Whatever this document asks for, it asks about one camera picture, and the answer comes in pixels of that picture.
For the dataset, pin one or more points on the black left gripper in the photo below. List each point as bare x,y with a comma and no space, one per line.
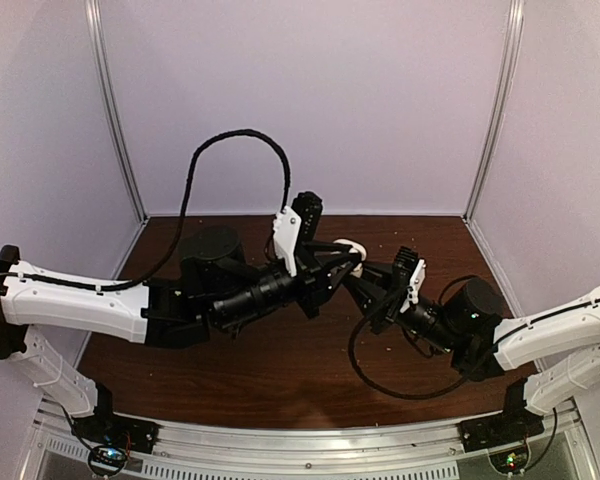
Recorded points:
314,278

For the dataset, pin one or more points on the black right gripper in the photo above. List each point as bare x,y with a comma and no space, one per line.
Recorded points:
388,299

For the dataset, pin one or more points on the white earbud case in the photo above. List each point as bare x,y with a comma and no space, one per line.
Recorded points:
356,249

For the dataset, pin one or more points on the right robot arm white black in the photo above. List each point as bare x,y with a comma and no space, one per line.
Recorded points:
483,344

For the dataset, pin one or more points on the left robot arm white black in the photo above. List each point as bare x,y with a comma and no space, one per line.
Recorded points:
217,289

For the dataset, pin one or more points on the right base circuit board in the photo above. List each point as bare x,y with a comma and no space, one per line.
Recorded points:
509,461

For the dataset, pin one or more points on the base circuit board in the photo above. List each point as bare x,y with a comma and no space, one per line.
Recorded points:
106,460
509,461

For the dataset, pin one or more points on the left base circuit board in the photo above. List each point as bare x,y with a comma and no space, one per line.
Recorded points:
106,460

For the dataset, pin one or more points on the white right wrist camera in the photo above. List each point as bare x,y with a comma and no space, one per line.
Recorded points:
409,271

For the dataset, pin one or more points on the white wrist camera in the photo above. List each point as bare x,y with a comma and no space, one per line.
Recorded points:
286,229
409,271

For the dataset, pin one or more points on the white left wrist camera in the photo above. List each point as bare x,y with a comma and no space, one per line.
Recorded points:
286,229

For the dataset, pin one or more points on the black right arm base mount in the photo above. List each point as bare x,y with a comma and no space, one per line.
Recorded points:
498,430

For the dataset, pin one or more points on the aluminium front rail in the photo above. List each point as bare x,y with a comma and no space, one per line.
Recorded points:
428,450

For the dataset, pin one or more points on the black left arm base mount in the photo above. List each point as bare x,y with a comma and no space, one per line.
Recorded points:
119,431

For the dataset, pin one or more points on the aluminium right corner post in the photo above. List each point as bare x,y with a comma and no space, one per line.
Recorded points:
508,65

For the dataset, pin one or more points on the aluminium corner post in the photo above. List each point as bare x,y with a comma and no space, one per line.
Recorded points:
508,65
112,116

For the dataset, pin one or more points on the aluminium left corner post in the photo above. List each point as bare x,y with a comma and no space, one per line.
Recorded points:
112,116

